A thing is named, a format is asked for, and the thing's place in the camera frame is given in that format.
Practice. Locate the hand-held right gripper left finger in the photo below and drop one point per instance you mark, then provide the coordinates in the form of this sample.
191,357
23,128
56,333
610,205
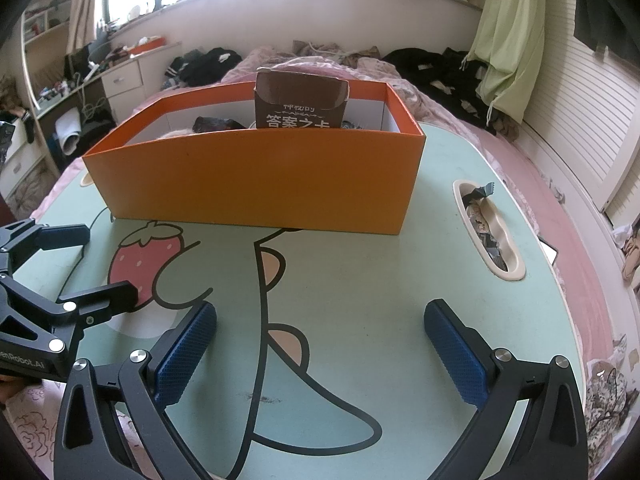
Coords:
185,355

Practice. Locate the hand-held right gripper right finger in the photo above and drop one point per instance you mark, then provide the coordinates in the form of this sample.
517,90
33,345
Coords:
457,355

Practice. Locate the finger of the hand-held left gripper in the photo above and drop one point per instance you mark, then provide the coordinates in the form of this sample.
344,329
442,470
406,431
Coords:
60,236
105,301

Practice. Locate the orange cardboard box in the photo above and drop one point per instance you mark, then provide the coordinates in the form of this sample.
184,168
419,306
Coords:
250,180

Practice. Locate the brown card box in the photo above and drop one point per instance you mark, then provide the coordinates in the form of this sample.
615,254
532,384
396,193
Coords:
300,105

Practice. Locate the green cartoon desktop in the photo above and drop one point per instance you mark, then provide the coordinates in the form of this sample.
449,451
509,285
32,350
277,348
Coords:
350,285

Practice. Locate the rose-print quilt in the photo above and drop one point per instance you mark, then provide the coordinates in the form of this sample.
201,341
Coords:
30,420

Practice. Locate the crumpled dark wrappers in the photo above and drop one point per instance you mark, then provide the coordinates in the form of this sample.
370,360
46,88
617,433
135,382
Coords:
482,225

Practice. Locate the pink bed sheet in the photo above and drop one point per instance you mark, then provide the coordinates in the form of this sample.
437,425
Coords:
565,240

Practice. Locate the white drawer cabinet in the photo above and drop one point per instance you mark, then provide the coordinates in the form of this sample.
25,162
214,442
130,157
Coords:
125,77

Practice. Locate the beige cloth heap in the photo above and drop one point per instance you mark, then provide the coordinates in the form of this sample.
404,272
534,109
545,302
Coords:
631,247

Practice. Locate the white bookshelf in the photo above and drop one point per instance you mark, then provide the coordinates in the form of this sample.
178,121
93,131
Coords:
40,30

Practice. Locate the orange tissue box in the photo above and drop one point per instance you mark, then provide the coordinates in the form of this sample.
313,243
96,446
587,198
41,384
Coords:
150,46

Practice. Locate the black striped clothes heap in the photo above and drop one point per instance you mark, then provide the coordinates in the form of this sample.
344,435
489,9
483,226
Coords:
210,62

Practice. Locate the beige curtain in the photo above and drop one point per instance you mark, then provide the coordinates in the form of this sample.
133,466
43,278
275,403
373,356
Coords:
82,5

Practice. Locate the white louvered door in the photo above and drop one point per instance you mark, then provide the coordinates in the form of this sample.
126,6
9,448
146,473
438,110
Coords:
575,125

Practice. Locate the pale pink crumpled blanket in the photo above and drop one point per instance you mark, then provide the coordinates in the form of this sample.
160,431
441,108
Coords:
300,62

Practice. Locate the green hanging cloth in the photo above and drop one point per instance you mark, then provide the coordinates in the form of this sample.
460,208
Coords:
510,35

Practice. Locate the black hanging garment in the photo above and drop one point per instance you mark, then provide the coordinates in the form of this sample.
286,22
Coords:
605,15

